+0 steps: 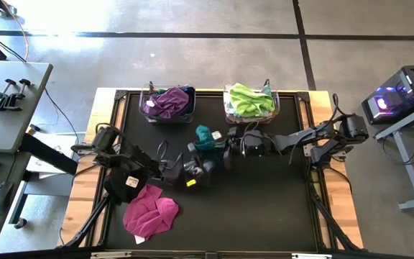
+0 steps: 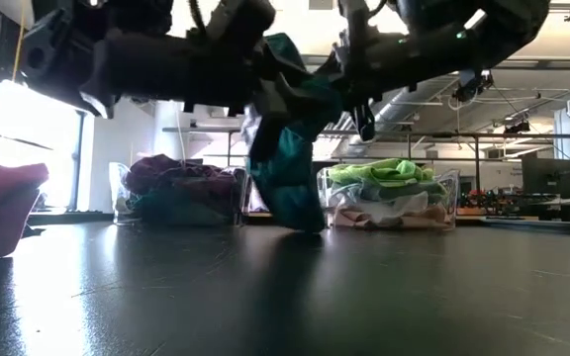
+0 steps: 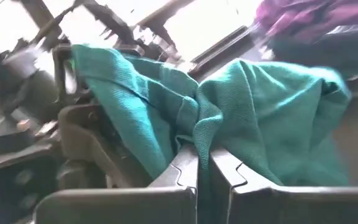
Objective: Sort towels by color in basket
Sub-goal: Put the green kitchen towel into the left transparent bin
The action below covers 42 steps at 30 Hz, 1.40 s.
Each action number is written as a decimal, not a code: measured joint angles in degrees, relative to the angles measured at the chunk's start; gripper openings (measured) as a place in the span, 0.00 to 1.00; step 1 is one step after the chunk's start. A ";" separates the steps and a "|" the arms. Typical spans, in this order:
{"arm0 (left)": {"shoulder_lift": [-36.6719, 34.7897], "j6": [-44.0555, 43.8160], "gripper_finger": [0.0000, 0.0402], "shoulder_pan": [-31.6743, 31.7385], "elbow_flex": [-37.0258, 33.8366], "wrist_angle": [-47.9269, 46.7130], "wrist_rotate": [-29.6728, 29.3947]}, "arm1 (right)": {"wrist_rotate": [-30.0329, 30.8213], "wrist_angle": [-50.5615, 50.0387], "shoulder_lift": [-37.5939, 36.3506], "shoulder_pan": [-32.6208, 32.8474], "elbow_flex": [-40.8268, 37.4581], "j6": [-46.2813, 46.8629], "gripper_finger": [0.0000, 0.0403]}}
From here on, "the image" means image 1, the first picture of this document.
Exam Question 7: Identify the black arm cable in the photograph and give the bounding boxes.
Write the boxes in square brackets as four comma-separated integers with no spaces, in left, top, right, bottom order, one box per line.
[155,139,185,171]
[287,93,339,165]

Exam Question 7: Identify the black floor cable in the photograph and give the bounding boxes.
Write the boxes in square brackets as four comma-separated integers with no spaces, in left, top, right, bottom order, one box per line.
[43,88,81,140]

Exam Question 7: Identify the orange cable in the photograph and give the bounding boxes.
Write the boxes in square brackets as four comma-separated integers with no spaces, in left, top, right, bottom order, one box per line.
[0,0,30,62]

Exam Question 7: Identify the black computer mouse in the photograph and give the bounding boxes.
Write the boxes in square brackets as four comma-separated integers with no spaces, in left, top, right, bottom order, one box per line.
[0,181,14,217]

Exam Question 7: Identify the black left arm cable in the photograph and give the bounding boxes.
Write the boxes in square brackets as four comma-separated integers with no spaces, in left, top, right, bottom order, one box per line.
[155,139,185,171]

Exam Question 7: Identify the black clamp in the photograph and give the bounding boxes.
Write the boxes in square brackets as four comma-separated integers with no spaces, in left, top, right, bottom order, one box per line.
[4,78,32,111]
[0,78,18,112]

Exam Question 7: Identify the clear plastic bin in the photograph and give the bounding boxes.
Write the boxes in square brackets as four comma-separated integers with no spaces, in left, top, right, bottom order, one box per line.
[222,81,281,125]
[138,83,197,124]

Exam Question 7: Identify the dark teal cloth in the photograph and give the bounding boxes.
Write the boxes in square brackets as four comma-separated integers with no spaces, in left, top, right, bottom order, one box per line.
[193,124,229,167]

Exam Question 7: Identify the black towel with white label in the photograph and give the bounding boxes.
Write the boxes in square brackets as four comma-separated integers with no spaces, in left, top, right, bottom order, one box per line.
[103,167,151,205]

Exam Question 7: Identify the computer tower with lights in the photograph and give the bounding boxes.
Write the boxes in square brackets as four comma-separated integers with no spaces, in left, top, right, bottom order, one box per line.
[361,64,414,126]

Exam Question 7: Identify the black slanted bar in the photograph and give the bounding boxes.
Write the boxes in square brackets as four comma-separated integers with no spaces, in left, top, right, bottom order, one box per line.
[19,133,79,176]

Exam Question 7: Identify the black diagonal strut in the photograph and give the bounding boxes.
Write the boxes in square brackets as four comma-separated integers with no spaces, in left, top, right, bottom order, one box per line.
[309,172,361,252]
[63,196,110,250]

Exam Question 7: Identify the desk leg with caster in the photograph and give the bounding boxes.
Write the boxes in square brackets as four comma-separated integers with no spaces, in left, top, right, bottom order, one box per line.
[8,179,29,230]

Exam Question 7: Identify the black rig crossbar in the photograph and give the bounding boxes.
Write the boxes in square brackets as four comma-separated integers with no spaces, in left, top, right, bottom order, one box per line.
[0,246,414,259]

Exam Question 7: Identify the black table frame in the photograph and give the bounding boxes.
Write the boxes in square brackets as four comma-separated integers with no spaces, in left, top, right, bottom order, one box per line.
[98,88,334,253]

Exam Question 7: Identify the white desk frame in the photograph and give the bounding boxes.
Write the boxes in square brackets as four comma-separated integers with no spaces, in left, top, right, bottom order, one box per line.
[373,99,414,212]

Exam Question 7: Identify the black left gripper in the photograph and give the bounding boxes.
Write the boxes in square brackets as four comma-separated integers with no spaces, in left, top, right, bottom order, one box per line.
[180,142,216,188]

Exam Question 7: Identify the magenta towel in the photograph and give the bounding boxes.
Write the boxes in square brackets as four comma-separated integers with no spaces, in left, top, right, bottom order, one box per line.
[122,183,180,245]

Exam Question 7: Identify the lime green towel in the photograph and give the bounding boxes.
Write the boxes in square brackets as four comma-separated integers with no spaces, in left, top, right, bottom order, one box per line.
[228,83,276,118]

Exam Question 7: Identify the purple towel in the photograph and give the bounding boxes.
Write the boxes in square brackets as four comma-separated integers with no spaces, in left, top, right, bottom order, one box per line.
[144,87,190,119]

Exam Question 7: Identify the black table mat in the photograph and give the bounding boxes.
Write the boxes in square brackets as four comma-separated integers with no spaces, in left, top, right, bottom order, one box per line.
[115,94,319,252]

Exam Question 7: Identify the light grey desk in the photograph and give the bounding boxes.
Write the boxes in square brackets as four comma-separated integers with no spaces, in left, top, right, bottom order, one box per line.
[0,59,54,155]

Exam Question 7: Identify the black monitor cable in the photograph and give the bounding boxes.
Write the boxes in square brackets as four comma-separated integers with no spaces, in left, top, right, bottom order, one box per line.
[0,26,27,64]

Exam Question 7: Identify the white papers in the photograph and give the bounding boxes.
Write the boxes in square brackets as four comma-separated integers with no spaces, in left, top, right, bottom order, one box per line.
[27,132,86,180]

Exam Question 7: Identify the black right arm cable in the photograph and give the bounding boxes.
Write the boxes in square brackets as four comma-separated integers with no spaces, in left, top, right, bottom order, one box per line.
[287,93,339,165]

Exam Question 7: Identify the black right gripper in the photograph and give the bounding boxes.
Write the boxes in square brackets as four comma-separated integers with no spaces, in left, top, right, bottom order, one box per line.
[224,126,268,170]

